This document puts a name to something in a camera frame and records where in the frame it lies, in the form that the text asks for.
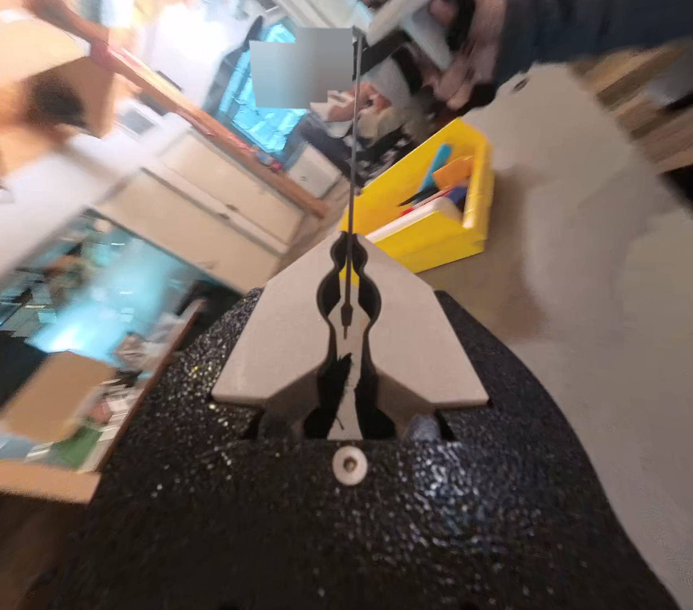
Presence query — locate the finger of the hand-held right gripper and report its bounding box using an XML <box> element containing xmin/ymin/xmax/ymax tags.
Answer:
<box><xmin>403</xmin><ymin>6</ymin><xmax>458</xmax><ymax>72</ymax></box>
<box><xmin>367</xmin><ymin>0</ymin><xmax>434</xmax><ymax>44</ymax></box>

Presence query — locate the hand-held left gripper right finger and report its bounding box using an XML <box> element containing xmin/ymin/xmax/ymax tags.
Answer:
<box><xmin>346</xmin><ymin>234</ymin><xmax>489</xmax><ymax>440</ymax></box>

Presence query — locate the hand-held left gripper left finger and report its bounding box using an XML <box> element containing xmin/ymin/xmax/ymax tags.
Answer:
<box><xmin>211</xmin><ymin>231</ymin><xmax>353</xmax><ymax>440</ymax></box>

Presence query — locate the black plate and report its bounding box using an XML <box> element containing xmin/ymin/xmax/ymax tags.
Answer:
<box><xmin>340</xmin><ymin>27</ymin><xmax>365</xmax><ymax>340</ymax></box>

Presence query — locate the yellow plastic bin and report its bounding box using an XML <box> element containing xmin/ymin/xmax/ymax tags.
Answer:
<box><xmin>337</xmin><ymin>117</ymin><xmax>494</xmax><ymax>273</ymax></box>

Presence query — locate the orange yellow block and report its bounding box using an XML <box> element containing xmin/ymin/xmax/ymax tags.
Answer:
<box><xmin>432</xmin><ymin>155</ymin><xmax>475</xmax><ymax>190</ymax></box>

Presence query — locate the person's right forearm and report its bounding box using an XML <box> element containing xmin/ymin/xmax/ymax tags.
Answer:
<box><xmin>495</xmin><ymin>0</ymin><xmax>693</xmax><ymax>86</ymax></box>

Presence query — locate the person's right hand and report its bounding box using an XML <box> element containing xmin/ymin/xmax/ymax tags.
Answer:
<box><xmin>430</xmin><ymin>0</ymin><xmax>507</xmax><ymax>110</ymax></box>

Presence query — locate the teal plastic tool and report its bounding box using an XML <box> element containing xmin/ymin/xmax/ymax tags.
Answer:
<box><xmin>421</xmin><ymin>143</ymin><xmax>454</xmax><ymax>190</ymax></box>

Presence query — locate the white roll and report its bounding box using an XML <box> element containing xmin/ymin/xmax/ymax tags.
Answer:
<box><xmin>367</xmin><ymin>198</ymin><xmax>465</xmax><ymax>244</ymax></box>

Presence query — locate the clipboard on white stand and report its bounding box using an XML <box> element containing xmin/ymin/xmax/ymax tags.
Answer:
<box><xmin>0</xmin><ymin>212</ymin><xmax>209</xmax><ymax>505</ymax></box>

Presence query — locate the red pen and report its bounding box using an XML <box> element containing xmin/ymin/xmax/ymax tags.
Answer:
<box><xmin>400</xmin><ymin>188</ymin><xmax>453</xmax><ymax>217</ymax></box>

